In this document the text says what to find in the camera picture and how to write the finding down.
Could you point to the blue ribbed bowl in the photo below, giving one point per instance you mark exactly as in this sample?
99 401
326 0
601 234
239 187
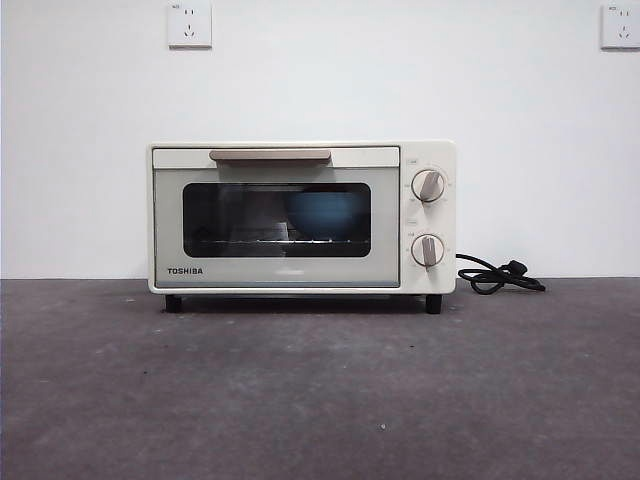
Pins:
322 215

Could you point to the beige oven knob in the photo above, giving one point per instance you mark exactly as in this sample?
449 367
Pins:
428 185
428 249

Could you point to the cream Toshiba toaster oven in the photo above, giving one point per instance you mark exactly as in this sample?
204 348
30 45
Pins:
442 150

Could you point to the white wall socket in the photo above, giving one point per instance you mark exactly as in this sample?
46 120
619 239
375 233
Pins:
189 25
621 25

